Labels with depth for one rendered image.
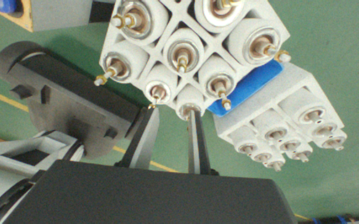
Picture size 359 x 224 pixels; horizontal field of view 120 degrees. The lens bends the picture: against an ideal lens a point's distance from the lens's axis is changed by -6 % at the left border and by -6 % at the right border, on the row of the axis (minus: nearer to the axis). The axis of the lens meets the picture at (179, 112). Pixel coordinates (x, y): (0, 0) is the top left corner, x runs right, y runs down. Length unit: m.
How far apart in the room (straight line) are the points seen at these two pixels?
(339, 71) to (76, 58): 1.23
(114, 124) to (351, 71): 1.10
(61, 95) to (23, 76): 0.13
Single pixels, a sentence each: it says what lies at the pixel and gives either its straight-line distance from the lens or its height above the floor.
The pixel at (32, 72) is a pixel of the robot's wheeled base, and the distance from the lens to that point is 0.68.
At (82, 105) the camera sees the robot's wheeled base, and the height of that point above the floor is 0.19.
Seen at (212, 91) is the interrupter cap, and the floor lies 0.25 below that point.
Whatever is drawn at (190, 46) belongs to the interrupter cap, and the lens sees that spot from 0.28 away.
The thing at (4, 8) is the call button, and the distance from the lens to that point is 0.35.
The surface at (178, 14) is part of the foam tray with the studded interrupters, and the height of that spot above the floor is 0.18.
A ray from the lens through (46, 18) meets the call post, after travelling 0.36.
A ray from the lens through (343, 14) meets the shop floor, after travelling 0.76.
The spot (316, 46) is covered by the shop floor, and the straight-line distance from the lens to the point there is 0.75.
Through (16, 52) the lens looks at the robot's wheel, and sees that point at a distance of 0.73.
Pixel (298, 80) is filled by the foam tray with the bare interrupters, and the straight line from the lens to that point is 0.54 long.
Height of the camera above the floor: 0.53
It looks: 49 degrees down
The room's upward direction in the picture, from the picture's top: 174 degrees counter-clockwise
